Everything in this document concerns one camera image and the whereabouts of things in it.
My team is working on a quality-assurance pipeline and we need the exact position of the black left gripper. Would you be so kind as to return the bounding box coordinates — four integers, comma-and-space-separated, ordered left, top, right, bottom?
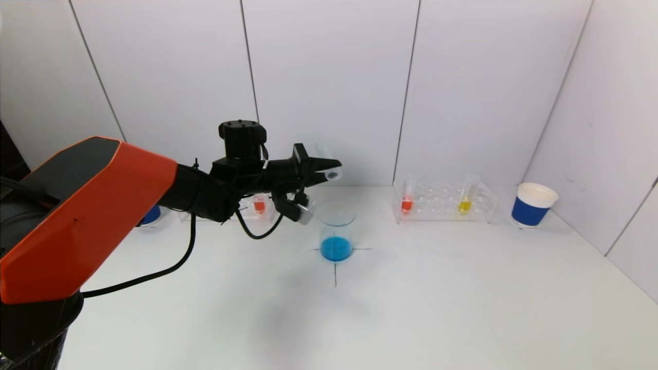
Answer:
264, 143, 342, 189

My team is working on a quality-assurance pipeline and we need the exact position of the clear glass beaker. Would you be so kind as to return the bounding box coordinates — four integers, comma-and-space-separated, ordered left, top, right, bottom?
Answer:
318, 202, 356, 262

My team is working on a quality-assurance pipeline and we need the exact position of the blue white paper cup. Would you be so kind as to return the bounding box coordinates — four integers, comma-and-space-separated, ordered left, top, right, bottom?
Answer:
138, 205, 161, 227
511, 183, 559, 228

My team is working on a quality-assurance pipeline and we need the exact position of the clear acrylic test tube rack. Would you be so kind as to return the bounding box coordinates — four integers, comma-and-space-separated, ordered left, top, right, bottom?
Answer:
177, 190, 276, 223
392, 182, 497, 224

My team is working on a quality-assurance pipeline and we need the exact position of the yellow pigment test tube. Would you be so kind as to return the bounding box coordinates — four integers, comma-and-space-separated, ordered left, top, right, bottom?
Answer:
457, 175, 480, 216

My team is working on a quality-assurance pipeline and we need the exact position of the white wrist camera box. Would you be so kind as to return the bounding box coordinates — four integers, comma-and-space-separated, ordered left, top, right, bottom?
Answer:
288, 199, 316, 226

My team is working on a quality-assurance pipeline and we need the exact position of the blue pigment test tube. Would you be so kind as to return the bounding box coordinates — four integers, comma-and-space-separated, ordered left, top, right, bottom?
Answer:
315, 142, 343, 182

